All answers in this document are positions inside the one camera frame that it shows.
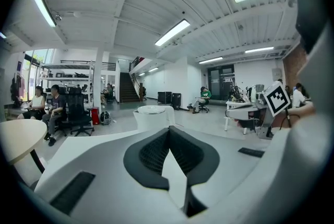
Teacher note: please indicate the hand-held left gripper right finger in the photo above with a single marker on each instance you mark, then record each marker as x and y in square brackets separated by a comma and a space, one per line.
[203, 163]

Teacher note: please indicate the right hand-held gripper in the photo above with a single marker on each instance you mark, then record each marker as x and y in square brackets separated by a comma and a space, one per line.
[276, 99]

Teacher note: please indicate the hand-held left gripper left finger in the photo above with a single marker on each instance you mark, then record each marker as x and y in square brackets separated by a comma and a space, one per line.
[135, 165]

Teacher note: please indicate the white electric kettle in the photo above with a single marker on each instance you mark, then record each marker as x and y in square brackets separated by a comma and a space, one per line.
[152, 118]

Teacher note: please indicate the person's right forearm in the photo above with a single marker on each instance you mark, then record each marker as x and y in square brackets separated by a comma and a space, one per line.
[300, 116]

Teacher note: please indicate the white desk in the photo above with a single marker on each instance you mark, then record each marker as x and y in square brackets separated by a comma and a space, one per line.
[236, 105]

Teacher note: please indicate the dark glass double door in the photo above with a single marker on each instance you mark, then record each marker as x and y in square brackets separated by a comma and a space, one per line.
[221, 83]

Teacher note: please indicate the dark backpack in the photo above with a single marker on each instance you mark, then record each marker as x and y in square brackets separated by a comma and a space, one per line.
[105, 118]

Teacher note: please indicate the black equipment case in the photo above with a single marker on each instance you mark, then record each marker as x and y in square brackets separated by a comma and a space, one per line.
[176, 100]
[164, 97]

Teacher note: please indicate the red box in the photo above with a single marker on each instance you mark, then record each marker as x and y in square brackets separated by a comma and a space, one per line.
[95, 116]

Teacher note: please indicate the dark staircase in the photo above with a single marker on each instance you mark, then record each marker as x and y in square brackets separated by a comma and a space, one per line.
[128, 89]

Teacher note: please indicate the black office chair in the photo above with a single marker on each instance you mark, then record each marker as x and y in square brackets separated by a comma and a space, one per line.
[77, 110]

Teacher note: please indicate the white metal shelving rack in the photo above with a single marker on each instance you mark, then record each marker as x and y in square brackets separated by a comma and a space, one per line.
[70, 78]

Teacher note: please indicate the round beige table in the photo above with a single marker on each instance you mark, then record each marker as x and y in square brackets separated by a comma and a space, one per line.
[19, 139]

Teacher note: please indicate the clothes rack with garments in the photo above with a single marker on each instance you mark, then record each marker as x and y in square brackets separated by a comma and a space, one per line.
[17, 88]

